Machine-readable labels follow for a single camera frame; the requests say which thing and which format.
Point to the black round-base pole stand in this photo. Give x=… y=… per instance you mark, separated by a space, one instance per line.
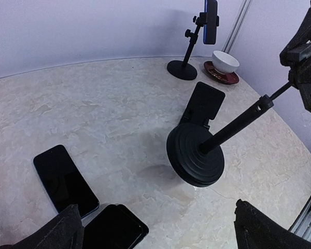
x=182 y=69

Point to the black smartphone blue edge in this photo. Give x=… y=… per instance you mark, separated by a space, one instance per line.
x=63 y=182

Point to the red round saucer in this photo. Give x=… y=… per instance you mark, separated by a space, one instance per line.
x=226 y=79

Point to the blue-edged black smartphone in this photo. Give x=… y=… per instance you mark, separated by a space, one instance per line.
x=212 y=22

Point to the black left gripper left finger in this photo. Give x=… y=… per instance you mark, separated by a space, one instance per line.
x=63 y=231

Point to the black folding phone stand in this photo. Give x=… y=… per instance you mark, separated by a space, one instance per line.
x=203 y=105

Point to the black smartphone silver edge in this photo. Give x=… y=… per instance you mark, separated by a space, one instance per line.
x=114 y=227

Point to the white ceramic bowl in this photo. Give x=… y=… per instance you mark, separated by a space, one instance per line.
x=224 y=62

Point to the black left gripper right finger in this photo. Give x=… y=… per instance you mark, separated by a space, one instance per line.
x=254 y=229

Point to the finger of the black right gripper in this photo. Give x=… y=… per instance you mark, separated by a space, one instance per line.
x=302 y=36
x=300 y=77

